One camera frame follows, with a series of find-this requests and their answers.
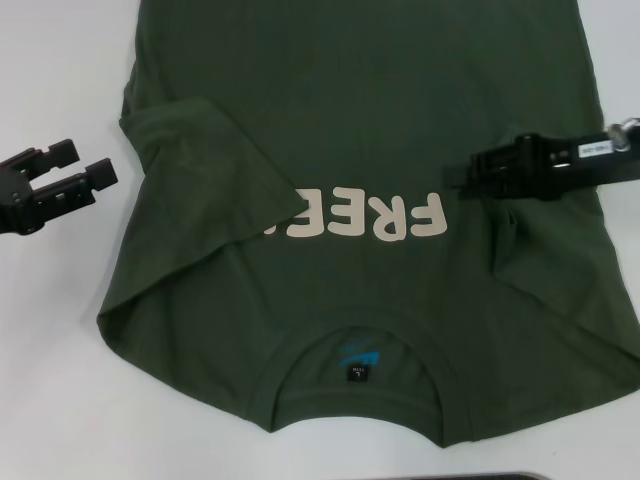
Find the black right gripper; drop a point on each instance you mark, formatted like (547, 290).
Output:
(560, 170)

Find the dark green FREE t-shirt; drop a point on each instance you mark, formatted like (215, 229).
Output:
(350, 90)

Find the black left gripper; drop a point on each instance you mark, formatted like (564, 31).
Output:
(15, 200)

